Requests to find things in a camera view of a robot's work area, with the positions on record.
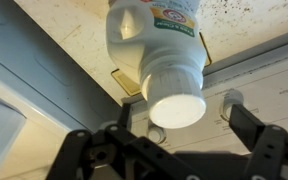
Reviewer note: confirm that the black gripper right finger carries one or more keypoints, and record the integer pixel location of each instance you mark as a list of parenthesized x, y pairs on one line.
[(268, 145)]

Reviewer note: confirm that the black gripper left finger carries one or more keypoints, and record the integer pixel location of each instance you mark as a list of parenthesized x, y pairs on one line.
[(83, 153)]

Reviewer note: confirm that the white bottle cap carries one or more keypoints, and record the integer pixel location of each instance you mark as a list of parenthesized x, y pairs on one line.
[(174, 97)]

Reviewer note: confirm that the small white detergent bottle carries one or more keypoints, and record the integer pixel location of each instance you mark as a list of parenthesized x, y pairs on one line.
[(147, 36)]

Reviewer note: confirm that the white washer control knob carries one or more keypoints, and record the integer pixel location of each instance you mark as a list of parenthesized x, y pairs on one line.
[(230, 98), (156, 134)]

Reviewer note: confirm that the white washing machine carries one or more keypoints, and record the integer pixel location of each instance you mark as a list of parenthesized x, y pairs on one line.
[(56, 76)]

